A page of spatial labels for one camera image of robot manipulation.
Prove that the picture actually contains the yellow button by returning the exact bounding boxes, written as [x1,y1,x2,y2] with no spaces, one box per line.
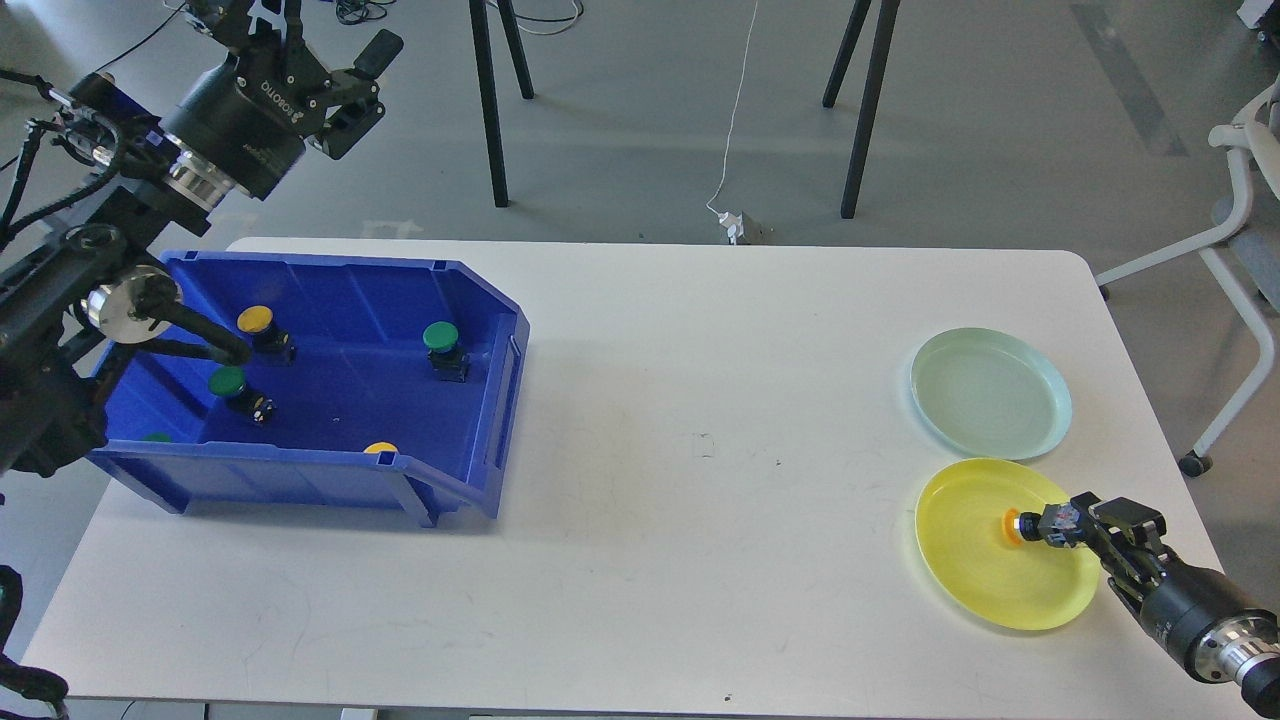
[1001,503,1098,550]
[236,305,297,366]

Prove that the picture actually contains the blue plastic bin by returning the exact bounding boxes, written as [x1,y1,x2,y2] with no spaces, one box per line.
[87,251,530,528]

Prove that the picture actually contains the black tripod legs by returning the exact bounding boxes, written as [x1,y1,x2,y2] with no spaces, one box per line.
[820,1,901,219]
[467,1,535,208]

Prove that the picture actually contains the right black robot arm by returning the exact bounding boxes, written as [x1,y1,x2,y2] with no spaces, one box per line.
[1069,493,1279,719]

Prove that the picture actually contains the light green plate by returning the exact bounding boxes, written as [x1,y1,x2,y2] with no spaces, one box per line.
[908,327,1074,461]

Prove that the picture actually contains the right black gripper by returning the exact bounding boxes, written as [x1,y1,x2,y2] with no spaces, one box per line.
[1066,495,1277,687]

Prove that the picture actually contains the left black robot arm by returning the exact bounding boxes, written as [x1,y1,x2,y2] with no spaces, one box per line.
[1,1,404,478]

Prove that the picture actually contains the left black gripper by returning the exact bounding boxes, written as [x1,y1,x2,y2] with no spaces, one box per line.
[163,1,404,200]

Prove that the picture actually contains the yellow plate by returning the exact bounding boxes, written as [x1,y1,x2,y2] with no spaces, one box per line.
[915,457,1101,632]

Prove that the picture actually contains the left black tripod legs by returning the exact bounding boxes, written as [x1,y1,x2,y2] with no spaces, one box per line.
[467,1,535,208]

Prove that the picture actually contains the right black tripod legs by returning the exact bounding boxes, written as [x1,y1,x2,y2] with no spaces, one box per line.
[820,1,901,219]

